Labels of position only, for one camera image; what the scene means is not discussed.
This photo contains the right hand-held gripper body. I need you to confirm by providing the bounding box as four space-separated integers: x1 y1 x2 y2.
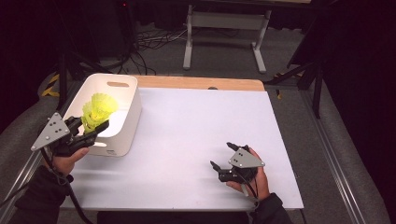
218 145 266 185

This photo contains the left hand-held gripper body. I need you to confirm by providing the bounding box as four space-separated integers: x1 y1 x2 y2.
30 111 97 158

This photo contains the white plastic bin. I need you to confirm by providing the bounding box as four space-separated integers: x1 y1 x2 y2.
62 73 143 158

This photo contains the person's right hand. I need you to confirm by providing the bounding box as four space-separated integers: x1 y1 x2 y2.
225 147 271 202

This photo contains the person's left hand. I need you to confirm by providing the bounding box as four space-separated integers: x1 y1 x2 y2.
46 147 91 176

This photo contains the yellow black hazard tape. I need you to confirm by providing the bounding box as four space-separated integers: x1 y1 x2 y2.
41 73 61 98

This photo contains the black tripod stand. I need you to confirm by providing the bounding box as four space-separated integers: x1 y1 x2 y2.
55 50 113 111

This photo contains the white table mat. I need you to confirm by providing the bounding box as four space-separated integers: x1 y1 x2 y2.
60 87 304 212

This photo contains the black metal stand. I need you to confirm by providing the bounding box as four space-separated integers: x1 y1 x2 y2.
264 59 325 119

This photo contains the right hand-held gripper cable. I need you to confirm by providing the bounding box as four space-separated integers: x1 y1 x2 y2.
239 171 260 203

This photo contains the hand-held gripper cable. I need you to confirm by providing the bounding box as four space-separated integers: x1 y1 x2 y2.
239 171 260 203
41 148 94 224

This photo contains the aluminium floor rail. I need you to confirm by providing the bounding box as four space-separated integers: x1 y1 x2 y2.
0 82 82 216
300 90 367 224

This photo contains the left hand-held gripper cable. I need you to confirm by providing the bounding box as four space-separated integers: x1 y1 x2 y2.
41 148 94 224

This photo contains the thin black floor cable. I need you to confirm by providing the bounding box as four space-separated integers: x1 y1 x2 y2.
0 183 29 208

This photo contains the bundle of black floor cables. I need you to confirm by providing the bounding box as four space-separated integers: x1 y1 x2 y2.
118 27 188 76

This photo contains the grey metal table frame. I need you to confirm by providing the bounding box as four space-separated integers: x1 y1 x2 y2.
182 3 273 75

